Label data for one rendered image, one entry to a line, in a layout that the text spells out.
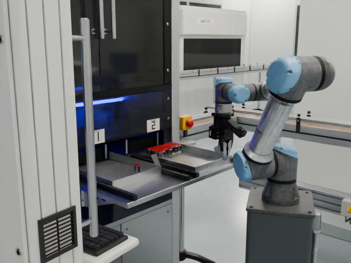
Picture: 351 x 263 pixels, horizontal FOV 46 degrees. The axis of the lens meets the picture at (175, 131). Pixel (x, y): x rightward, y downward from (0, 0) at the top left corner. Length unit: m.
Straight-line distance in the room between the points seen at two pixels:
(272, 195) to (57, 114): 0.97
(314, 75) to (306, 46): 1.83
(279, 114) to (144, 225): 1.01
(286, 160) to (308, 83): 0.40
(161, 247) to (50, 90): 1.43
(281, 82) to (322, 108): 1.85
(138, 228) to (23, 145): 1.21
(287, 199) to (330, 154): 1.55
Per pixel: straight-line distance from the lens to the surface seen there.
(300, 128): 2.58
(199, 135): 2.49
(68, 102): 1.06
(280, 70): 1.35
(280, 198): 1.70
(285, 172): 1.68
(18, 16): 0.98
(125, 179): 1.61
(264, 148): 1.54
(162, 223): 2.24
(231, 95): 1.69
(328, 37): 3.14
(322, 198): 2.66
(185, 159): 1.95
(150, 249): 2.24
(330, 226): 3.36
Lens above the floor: 1.43
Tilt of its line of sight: 12 degrees down
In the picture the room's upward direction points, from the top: straight up
